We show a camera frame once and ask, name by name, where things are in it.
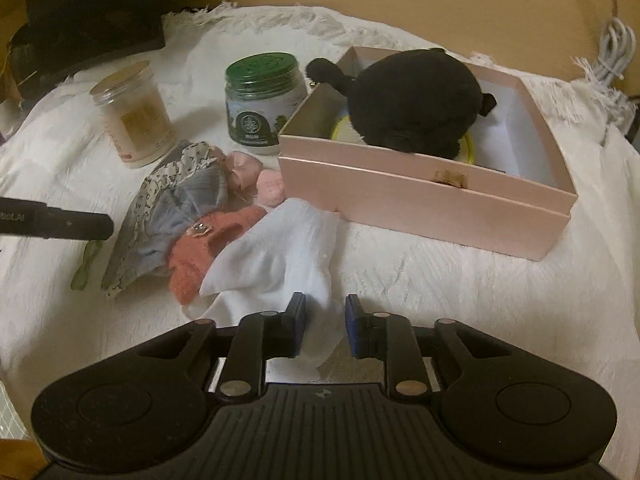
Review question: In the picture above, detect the white sock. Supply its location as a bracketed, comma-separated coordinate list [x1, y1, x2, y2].
[182, 198, 344, 382]

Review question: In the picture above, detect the pink ruffled sock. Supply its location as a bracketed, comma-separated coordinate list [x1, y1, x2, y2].
[224, 151, 286, 208]

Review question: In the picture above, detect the yellow rimmed round pouch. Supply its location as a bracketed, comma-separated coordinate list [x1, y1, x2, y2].
[330, 115, 475, 165]

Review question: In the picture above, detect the black plush toy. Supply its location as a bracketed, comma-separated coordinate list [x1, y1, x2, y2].
[306, 48, 497, 159]

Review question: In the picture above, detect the green hair clip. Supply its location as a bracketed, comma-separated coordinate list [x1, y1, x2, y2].
[70, 240, 103, 290]

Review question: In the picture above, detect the coral knitted sock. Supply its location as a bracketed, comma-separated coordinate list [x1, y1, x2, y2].
[167, 206, 267, 306]

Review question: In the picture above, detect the clear jar tan lid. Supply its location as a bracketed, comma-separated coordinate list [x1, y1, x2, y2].
[90, 61, 175, 168]

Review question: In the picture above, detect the letter print grey cloth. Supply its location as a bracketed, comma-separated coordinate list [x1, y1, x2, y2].
[101, 141, 228, 296]

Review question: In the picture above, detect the white textured table cloth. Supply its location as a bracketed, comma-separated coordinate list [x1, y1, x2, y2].
[1, 3, 639, 479]

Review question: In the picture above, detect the pink cardboard box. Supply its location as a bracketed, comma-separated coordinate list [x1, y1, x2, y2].
[279, 47, 577, 261]

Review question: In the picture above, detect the black monitor base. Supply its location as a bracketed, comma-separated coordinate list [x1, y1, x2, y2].
[8, 0, 168, 100]

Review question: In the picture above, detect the green lid jar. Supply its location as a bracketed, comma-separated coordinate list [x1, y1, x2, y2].
[224, 52, 308, 155]

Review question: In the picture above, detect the white coiled cable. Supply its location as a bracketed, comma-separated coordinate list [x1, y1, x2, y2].
[594, 0, 639, 82]

